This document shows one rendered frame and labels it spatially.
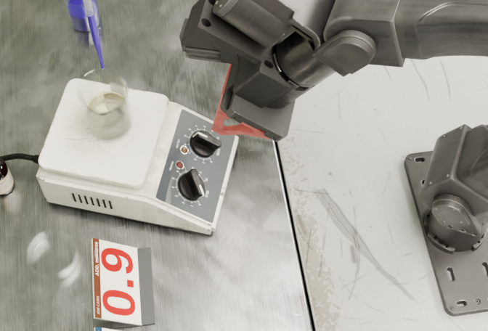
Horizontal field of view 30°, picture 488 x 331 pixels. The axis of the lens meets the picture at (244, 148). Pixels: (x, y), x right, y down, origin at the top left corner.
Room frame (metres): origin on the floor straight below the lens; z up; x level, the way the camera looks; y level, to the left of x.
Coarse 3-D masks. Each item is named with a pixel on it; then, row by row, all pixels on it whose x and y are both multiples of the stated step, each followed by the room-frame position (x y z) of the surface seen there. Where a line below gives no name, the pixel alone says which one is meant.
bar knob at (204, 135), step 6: (198, 132) 0.52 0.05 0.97; (204, 132) 0.53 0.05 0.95; (192, 138) 0.52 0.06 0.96; (198, 138) 0.51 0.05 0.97; (204, 138) 0.51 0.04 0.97; (210, 138) 0.52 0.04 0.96; (192, 144) 0.51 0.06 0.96; (198, 144) 0.51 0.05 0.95; (204, 144) 0.51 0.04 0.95; (210, 144) 0.51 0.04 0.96; (216, 144) 0.51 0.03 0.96; (198, 150) 0.51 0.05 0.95; (204, 150) 0.51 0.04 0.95; (210, 150) 0.51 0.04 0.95; (204, 156) 0.50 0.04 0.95
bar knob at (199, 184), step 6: (192, 168) 0.47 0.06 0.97; (186, 174) 0.47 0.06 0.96; (192, 174) 0.47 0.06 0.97; (180, 180) 0.46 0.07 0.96; (186, 180) 0.47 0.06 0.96; (192, 180) 0.46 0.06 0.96; (198, 180) 0.46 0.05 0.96; (180, 186) 0.46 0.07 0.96; (186, 186) 0.46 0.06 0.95; (192, 186) 0.46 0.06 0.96; (198, 186) 0.46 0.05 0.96; (204, 186) 0.47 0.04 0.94; (180, 192) 0.45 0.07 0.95; (186, 192) 0.45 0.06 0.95; (192, 192) 0.45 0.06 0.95; (198, 192) 0.45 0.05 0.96; (204, 192) 0.45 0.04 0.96; (186, 198) 0.45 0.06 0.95; (192, 198) 0.45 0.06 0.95; (198, 198) 0.45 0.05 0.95
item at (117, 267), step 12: (108, 252) 0.39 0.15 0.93; (120, 252) 0.39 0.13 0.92; (132, 252) 0.40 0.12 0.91; (108, 264) 0.38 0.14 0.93; (120, 264) 0.38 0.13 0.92; (132, 264) 0.38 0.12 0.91; (108, 276) 0.36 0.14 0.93; (120, 276) 0.37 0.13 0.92; (132, 276) 0.37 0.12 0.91; (108, 288) 0.35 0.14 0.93; (120, 288) 0.35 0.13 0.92; (132, 288) 0.36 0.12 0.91; (108, 300) 0.34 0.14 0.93; (120, 300) 0.34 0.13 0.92; (132, 300) 0.34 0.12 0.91; (108, 312) 0.32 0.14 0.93; (120, 312) 0.33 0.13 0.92; (132, 312) 0.33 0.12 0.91
